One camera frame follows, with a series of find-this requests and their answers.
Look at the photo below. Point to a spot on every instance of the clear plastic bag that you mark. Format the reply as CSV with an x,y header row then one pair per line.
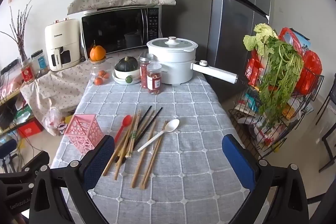
x,y
53,119

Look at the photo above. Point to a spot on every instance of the white dish with green knob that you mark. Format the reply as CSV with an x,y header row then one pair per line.
x,y
123,75

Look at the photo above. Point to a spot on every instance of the napa cabbage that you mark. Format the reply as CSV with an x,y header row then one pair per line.
x,y
258,35

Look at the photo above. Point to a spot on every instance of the small tangerine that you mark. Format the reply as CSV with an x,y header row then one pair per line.
x,y
98,81
106,75
101,73

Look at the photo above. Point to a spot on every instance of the black metal chair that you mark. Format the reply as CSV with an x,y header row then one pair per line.
x,y
328,145

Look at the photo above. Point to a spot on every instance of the grey checked tablecloth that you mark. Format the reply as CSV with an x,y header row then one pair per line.
x,y
183,134

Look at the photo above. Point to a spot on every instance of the jar with red label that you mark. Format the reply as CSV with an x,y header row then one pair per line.
x,y
26,70

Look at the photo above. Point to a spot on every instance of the red cardboard box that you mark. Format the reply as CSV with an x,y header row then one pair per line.
x,y
29,130

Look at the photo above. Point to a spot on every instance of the blue stool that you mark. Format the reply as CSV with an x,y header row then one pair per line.
x,y
6,148

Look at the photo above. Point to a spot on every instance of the jar with blue label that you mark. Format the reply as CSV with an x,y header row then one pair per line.
x,y
40,61

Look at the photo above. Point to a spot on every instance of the white electric pot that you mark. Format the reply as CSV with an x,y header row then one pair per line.
x,y
170,66

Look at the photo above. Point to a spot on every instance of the grey refrigerator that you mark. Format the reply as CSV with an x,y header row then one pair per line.
x,y
189,3

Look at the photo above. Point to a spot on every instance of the black chopstick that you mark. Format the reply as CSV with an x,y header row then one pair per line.
x,y
147,111
156,115

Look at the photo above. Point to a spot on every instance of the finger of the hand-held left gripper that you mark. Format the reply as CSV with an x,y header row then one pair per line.
x,y
36,159
15,179

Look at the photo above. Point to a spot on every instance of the red snack packet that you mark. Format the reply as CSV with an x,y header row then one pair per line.
x,y
252,69

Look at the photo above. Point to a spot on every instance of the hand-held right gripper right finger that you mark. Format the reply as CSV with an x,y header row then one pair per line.
x,y
237,161

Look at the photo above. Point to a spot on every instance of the glass pot lid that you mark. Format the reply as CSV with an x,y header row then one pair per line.
x,y
170,44

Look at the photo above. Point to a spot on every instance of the tall jar of red berries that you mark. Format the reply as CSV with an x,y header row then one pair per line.
x,y
145,69

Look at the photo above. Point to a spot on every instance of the dry branches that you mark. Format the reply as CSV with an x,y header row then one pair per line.
x,y
19,35

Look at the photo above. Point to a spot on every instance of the black microwave oven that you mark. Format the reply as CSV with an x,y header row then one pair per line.
x,y
113,29

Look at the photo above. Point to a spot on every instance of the pink utensil basket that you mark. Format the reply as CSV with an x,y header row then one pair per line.
x,y
82,132

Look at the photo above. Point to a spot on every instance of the bunch of wooden chopsticks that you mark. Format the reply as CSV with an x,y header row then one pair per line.
x,y
135,175

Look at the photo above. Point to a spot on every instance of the red plastic spoon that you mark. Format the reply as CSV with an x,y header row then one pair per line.
x,y
126,120

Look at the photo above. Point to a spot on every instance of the floral table cloth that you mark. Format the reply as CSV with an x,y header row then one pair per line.
x,y
60,87

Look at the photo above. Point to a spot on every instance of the large orange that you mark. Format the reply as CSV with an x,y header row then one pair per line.
x,y
97,53

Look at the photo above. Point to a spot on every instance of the dark green squash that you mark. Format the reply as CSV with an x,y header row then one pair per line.
x,y
126,64

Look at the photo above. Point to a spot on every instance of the red plastic bag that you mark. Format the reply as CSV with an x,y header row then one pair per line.
x,y
311,66

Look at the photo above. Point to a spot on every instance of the green leafy herb bunch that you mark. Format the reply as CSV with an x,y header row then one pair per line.
x,y
281,69

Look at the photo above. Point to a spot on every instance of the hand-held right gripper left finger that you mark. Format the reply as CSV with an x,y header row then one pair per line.
x,y
98,161

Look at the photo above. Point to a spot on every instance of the clear plastic container with tomatoes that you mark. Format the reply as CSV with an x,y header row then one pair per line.
x,y
101,66

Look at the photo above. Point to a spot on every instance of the white plastic spoon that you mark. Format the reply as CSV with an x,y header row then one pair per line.
x,y
172,124

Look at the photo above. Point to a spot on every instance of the cream air fryer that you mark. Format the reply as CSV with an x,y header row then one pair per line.
x,y
61,37

